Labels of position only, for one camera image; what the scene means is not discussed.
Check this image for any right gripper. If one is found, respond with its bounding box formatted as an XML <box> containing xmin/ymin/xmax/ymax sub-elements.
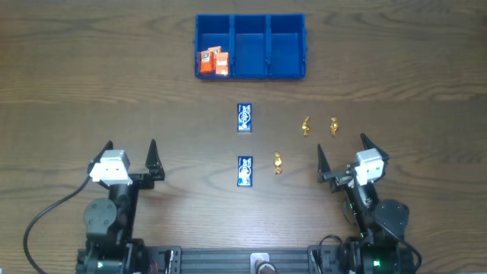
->
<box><xmin>317</xmin><ymin>132</ymin><xmax>390</xmax><ymax>193</ymax></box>

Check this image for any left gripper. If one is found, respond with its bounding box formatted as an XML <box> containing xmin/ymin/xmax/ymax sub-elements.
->
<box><xmin>88</xmin><ymin>139</ymin><xmax>166</xmax><ymax>190</ymax></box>

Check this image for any blue candy pack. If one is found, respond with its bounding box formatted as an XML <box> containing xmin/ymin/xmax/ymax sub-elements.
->
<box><xmin>237</xmin><ymin>155</ymin><xmax>253</xmax><ymax>188</ymax></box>
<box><xmin>237</xmin><ymin>103</ymin><xmax>253</xmax><ymax>133</ymax></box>

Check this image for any blue tray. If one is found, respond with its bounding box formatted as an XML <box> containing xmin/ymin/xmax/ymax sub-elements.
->
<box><xmin>194</xmin><ymin>13</ymin><xmax>307</xmax><ymax>80</ymax></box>

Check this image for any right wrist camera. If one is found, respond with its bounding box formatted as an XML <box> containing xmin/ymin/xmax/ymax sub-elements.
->
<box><xmin>348</xmin><ymin>148</ymin><xmax>385</xmax><ymax>186</ymax></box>

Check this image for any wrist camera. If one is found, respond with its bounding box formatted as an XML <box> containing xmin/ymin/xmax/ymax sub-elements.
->
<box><xmin>348</xmin><ymin>148</ymin><xmax>385</xmax><ymax>186</ymax></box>
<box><xmin>88</xmin><ymin>149</ymin><xmax>133</xmax><ymax>187</ymax></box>

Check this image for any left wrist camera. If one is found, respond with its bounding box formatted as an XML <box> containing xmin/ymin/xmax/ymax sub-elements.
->
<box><xmin>88</xmin><ymin>149</ymin><xmax>133</xmax><ymax>187</ymax></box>

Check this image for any black cable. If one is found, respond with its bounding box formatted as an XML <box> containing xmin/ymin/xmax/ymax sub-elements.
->
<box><xmin>22</xmin><ymin>174</ymin><xmax>94</xmax><ymax>274</ymax></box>
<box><xmin>376</xmin><ymin>222</ymin><xmax>423</xmax><ymax>274</ymax></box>

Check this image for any mounting rail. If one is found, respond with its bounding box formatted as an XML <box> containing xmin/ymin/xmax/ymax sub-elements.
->
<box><xmin>75</xmin><ymin>245</ymin><xmax>415</xmax><ymax>274</ymax></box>

